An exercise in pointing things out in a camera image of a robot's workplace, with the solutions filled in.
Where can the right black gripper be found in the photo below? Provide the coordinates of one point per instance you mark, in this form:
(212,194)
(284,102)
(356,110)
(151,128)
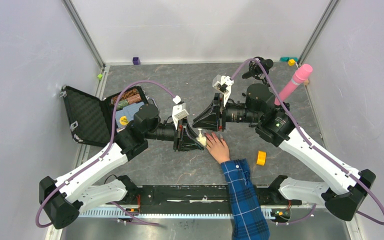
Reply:
(211,119)

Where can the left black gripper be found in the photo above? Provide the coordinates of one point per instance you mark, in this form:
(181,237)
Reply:
(185,138)

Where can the white nail polish brush cap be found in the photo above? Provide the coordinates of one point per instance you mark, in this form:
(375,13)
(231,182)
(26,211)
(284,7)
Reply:
(200,133)

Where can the small nail polish bottle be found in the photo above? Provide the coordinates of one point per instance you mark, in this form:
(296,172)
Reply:
(202,140)

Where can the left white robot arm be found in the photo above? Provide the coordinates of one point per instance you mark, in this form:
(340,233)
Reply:
(63,199)

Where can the blue plaid sleeve forearm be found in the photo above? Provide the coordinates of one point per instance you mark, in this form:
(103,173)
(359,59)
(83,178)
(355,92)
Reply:
(249,222)

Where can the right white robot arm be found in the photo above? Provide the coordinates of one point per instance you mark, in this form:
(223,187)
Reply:
(342,188)

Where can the person hand with painted nails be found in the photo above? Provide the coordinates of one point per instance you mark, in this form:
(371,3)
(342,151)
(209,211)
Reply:
(217,147)

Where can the yellow block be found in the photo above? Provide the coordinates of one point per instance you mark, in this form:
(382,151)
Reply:
(261,158)

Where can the purple cube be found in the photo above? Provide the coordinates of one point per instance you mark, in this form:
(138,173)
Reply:
(136,61)

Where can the teal block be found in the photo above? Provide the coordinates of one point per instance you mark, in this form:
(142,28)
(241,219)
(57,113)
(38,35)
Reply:
(286,59)

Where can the small yellow cube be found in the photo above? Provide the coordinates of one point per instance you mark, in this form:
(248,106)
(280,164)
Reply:
(291,62)

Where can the black poker chip case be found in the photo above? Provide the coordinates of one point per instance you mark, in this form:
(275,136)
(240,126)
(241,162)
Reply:
(90,117)

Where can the pink foam cylinder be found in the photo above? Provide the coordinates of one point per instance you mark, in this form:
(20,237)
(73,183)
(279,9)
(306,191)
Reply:
(300,76)

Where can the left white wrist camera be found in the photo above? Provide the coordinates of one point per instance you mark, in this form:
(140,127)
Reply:
(179,111)

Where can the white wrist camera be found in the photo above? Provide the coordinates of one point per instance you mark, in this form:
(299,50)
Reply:
(223,84)
(179,111)

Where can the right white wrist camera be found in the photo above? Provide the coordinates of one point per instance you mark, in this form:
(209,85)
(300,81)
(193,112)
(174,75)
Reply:
(223,84)

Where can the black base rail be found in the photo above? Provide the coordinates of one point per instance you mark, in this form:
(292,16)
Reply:
(179,199)

